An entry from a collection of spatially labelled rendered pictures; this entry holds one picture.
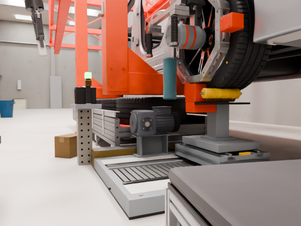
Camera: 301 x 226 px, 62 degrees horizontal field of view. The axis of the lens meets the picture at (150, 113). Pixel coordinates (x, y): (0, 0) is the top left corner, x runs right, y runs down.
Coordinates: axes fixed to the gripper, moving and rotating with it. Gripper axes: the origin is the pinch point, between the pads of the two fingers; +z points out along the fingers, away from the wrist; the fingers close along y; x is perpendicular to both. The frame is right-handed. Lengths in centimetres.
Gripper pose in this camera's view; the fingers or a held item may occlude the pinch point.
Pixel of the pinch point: (41, 48)
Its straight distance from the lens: 124.0
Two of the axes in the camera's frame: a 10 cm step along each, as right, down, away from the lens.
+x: 8.6, -1.7, 4.9
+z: 1.4, 9.9, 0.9
